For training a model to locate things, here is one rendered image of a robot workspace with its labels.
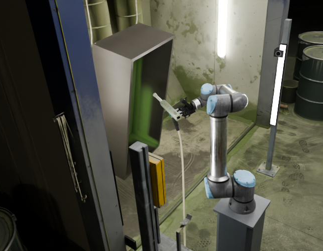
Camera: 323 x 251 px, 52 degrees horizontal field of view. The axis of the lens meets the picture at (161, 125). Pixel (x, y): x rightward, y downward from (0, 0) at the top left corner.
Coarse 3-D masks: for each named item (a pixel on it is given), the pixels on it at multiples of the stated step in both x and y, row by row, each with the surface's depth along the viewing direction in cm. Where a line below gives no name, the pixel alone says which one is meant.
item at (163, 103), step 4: (156, 96) 287; (160, 100) 280; (164, 100) 276; (164, 104) 271; (168, 104) 270; (164, 108) 271; (168, 108) 266; (172, 108) 263; (168, 112) 265; (172, 112) 258; (176, 112) 257; (172, 116) 259; (176, 116) 253; (180, 116) 254; (176, 120) 255; (176, 124) 269; (176, 128) 272
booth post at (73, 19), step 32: (32, 0) 144; (64, 0) 143; (64, 32) 148; (64, 64) 153; (64, 96) 164; (96, 96) 174; (96, 128) 181; (96, 160) 188; (96, 192) 195; (96, 224) 209
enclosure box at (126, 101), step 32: (128, 32) 262; (160, 32) 269; (96, 64) 246; (128, 64) 230; (160, 64) 290; (128, 96) 244; (160, 96) 308; (128, 128) 265; (160, 128) 328; (128, 160) 320
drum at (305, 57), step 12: (312, 60) 413; (300, 72) 444; (312, 72) 419; (300, 84) 445; (312, 84) 425; (300, 96) 448; (312, 96) 432; (300, 108) 454; (312, 108) 439; (312, 120) 447
